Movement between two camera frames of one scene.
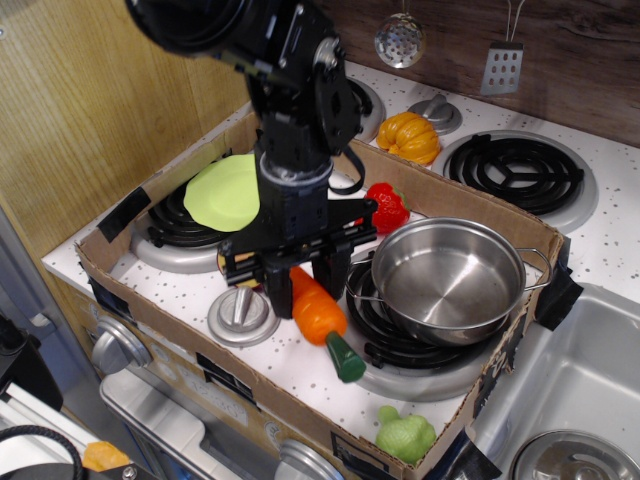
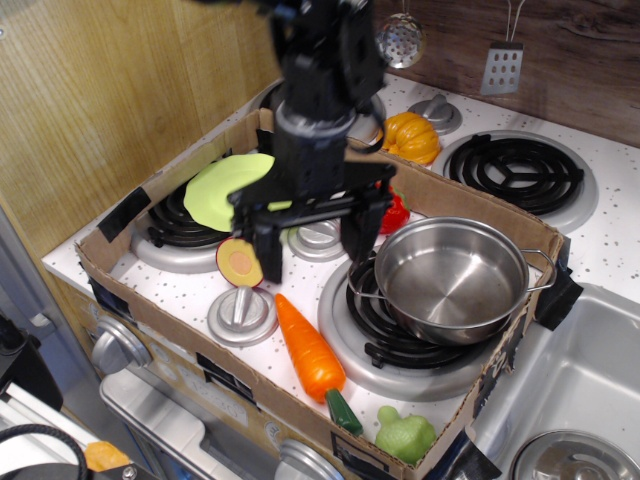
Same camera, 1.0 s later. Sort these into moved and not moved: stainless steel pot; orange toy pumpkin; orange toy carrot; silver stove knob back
Moved: orange toy carrot
Not moved: silver stove knob back; stainless steel pot; orange toy pumpkin
